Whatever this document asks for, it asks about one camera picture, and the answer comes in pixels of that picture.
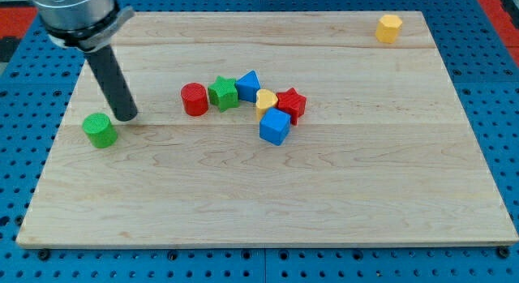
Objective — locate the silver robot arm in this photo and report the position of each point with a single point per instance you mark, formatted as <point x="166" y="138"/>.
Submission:
<point x="87" y="25"/>

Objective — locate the light wooden board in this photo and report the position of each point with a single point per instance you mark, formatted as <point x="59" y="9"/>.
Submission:
<point x="383" y="156"/>

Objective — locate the blue cube block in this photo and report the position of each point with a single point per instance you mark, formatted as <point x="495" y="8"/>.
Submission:
<point x="274" y="126"/>

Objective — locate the yellow heart block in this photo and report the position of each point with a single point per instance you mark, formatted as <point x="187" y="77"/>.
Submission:
<point x="265" y="99"/>

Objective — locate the red star block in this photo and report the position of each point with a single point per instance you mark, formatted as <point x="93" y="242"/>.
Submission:
<point x="292" y="103"/>

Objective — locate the blue triangle block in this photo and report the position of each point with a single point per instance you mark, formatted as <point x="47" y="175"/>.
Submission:
<point x="248" y="86"/>

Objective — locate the green star block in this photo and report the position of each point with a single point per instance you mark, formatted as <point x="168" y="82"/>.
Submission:
<point x="223" y="93"/>

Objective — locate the red cylinder block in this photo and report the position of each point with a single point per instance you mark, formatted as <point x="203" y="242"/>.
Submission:
<point x="194" y="99"/>

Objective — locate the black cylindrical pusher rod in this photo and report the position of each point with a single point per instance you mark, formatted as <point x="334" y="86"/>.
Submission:
<point x="110" y="78"/>

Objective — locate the green cylinder block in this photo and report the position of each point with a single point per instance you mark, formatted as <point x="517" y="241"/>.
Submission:
<point x="99" y="130"/>

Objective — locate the yellow hexagon block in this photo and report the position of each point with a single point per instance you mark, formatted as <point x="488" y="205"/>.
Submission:
<point x="388" y="28"/>

